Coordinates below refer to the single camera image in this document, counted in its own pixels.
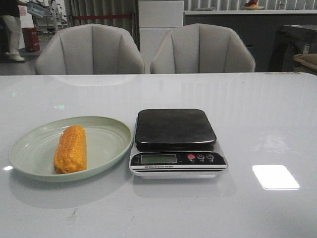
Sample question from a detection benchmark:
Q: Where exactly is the orange corn cob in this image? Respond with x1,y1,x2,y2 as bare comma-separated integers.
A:
53,125,87,174

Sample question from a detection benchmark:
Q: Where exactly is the black silver kitchen scale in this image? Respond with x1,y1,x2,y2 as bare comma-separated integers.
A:
129,109,228,179

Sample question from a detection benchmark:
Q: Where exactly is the light green plate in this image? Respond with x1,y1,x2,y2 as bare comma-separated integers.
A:
8,116,133,182

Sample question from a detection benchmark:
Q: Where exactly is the right grey upholstered chair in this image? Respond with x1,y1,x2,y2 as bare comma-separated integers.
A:
150,23,256,74

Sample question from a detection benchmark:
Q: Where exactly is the grey upholstered chair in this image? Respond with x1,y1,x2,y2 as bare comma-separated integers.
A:
150,23,256,74
35,24,144,75

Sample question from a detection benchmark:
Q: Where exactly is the left grey upholstered chair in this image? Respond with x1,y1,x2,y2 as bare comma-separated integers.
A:
35,24,144,75

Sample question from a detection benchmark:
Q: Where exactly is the white drawer cabinet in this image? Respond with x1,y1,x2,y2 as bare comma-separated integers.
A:
138,0,184,74

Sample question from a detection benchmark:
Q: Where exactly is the grey counter with white top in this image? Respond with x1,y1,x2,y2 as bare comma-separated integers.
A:
184,10,317,72

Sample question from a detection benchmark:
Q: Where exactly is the fruit bowl on counter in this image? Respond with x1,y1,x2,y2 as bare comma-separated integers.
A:
241,0,264,10

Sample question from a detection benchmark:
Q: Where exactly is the red trash bin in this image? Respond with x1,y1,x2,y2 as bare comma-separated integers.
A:
22,27,40,52

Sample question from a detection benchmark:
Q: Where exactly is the dark appliance at right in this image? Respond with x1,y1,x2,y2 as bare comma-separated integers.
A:
268,25,317,72

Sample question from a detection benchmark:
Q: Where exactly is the tan cushion at right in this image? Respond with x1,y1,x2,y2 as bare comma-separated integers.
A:
293,54,317,75

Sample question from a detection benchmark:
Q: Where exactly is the person in white trousers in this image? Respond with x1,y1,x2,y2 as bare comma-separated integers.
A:
0,0,28,62

